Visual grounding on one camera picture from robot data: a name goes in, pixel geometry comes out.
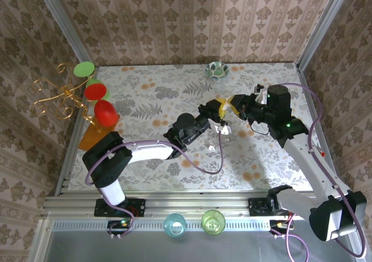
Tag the white stemmed earbud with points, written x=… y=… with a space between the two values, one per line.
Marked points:
x=211 y=148

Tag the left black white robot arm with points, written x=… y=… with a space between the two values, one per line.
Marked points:
x=151 y=151

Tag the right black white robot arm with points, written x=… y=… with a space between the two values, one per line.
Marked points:
x=314 y=169

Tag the green leaf patterned bowl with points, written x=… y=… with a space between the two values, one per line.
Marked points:
x=218 y=70

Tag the floral patterned table cover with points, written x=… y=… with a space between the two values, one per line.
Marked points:
x=145 y=79

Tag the red plastic wine glass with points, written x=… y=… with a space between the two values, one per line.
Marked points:
x=107 y=114

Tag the blue glass tumbler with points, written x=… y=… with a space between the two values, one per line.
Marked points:
x=174 y=225

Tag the green glass tumbler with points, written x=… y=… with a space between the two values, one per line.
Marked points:
x=213 y=222

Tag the small black connector board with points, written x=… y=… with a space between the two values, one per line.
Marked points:
x=276 y=224
x=116 y=224

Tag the green plastic wine glass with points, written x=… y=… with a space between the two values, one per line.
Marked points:
x=83 y=69

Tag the grey metal base panel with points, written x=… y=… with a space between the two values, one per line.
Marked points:
x=232 y=247

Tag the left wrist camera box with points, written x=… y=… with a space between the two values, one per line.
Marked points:
x=223 y=129

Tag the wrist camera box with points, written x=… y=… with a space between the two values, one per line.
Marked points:
x=223 y=129
x=263 y=96

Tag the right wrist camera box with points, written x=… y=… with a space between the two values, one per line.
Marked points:
x=263 y=96

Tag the aluminium table side rail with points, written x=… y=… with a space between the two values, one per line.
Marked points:
x=72 y=151
x=309 y=99

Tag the long aluminium base rail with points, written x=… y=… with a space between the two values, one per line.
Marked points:
x=197 y=204

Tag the aluminium frame post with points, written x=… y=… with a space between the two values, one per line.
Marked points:
x=64 y=23
x=323 y=23

